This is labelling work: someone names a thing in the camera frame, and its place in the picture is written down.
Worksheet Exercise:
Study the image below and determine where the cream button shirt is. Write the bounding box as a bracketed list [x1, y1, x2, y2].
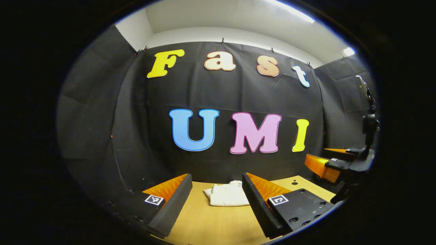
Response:
[203, 180, 251, 207]

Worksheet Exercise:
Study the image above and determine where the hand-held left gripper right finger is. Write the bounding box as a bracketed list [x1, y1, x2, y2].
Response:
[242, 173, 336, 239]

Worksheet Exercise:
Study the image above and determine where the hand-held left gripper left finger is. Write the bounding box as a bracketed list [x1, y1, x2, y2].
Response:
[109, 174, 193, 239]

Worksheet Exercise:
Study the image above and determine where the black backdrop cloth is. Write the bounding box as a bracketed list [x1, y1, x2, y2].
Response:
[56, 24, 378, 205]

